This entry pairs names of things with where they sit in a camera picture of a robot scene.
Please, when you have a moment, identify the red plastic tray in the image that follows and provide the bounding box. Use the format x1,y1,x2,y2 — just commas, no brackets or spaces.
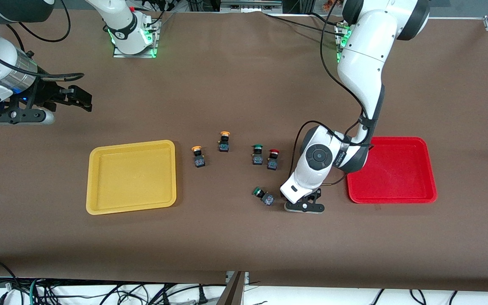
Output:
347,136,438,204

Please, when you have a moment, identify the yellow plastic tray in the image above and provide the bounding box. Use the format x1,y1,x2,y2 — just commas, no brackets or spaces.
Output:
86,140,177,215

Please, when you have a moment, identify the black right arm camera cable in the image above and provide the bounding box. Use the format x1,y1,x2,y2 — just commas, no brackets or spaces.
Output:
0,0,86,82

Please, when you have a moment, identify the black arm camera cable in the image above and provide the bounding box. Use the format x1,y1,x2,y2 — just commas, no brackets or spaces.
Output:
0,0,86,82
293,0,374,187

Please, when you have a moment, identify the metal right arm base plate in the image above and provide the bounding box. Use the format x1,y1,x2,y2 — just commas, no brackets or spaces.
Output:
113,19,160,58

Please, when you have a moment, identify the grey frame post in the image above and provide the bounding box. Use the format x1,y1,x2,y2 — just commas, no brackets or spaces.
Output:
216,271,250,305

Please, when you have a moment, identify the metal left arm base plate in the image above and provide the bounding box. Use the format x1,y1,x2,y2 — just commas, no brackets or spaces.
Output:
335,22,348,64

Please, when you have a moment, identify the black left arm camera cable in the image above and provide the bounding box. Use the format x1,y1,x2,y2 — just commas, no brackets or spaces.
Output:
293,0,374,187

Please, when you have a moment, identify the long black table cable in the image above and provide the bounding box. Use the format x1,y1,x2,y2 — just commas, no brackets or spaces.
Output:
262,12,346,39

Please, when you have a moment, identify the short black table cable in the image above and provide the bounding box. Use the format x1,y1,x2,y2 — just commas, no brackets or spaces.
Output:
311,12,341,26

